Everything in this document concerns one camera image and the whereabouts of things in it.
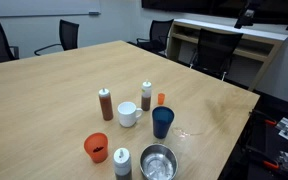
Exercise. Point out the orange plastic cup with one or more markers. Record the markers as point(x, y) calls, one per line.
point(96, 146)

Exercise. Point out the small orange cup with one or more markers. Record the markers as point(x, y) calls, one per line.
point(161, 98)

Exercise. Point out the blue plastic cup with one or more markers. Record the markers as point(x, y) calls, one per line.
point(162, 119)

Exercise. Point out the silver metal pot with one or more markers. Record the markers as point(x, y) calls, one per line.
point(158, 162)

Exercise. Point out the half-full brown squeeze bottle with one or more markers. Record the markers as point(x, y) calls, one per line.
point(146, 95)

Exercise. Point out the white ceramic mug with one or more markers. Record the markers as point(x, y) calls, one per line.
point(129, 114)

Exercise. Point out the brown sauce squeeze bottle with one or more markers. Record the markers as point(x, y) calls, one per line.
point(106, 104)

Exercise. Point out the black office chair corner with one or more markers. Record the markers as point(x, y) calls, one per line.
point(158, 37)

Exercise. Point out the dark sauce squeeze bottle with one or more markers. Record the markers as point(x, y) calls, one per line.
point(122, 164)

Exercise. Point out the black office chair by shelf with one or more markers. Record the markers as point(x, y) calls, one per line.
point(214, 52)

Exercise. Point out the black office chair centre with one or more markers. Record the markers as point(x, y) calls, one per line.
point(68, 34)

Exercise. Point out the orange handled clamp upper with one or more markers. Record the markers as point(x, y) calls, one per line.
point(266, 118)

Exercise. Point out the orange handled clamp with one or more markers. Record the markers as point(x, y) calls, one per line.
point(261, 158)
point(266, 118)

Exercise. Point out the black camera on stand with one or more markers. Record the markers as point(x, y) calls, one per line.
point(247, 13)

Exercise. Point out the wooden wall shelf unit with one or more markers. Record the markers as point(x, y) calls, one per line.
point(257, 45)

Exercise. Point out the orange handled clamp lower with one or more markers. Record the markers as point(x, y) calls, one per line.
point(261, 158)

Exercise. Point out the black wall screen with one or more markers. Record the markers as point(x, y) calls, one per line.
point(269, 11)

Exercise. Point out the white wall whiteboard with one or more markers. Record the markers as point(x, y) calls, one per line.
point(23, 8)

